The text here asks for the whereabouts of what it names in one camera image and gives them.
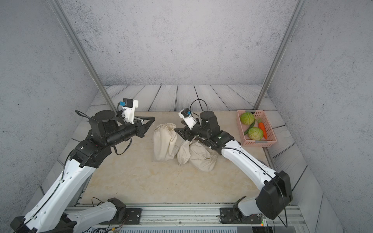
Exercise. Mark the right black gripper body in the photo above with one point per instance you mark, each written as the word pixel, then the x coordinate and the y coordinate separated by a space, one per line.
pixel 199 133

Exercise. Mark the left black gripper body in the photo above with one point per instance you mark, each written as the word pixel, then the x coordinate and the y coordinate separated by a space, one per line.
pixel 125 132

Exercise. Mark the cream drawstring bag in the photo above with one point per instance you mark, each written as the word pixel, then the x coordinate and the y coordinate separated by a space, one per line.
pixel 183 154
pixel 166 142
pixel 202 158

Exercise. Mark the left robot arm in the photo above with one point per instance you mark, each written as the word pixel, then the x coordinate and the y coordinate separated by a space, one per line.
pixel 49 216

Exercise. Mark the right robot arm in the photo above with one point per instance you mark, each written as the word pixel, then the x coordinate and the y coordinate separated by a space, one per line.
pixel 275 187

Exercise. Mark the pink plastic basket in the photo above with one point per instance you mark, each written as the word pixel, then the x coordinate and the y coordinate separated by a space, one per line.
pixel 260 116

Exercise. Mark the back green cabbage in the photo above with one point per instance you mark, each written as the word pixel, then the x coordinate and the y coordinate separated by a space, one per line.
pixel 247 118

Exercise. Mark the green cabbage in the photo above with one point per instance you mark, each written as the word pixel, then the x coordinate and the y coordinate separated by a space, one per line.
pixel 255 133
pixel 247 118

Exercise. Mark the green cucumber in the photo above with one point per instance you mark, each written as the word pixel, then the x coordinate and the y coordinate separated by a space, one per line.
pixel 251 126

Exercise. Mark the front green cabbage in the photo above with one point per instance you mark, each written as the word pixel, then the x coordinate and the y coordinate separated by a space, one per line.
pixel 255 133

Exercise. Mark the orange carrot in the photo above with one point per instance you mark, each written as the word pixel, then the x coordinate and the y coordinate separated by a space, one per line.
pixel 262 127

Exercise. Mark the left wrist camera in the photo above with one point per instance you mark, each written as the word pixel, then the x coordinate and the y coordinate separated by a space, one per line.
pixel 128 109

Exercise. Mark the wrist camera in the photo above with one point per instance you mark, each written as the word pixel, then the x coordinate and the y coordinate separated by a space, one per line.
pixel 187 117
pixel 128 109

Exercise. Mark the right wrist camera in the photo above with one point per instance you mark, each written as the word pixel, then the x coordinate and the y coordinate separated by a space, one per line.
pixel 187 117

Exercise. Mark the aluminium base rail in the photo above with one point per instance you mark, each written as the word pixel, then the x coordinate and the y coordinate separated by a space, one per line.
pixel 208 215

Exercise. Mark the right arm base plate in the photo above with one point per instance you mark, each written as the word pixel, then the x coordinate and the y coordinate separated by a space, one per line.
pixel 230 215

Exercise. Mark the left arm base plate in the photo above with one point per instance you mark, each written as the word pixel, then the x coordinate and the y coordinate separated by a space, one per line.
pixel 132 216

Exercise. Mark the right aluminium frame post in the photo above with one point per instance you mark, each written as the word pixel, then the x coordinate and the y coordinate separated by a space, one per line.
pixel 281 50

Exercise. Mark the aluminium frame post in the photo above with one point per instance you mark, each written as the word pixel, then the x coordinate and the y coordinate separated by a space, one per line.
pixel 67 27
pixel 281 50

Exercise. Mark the left aluminium frame post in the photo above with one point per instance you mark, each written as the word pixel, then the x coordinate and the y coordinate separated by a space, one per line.
pixel 67 27

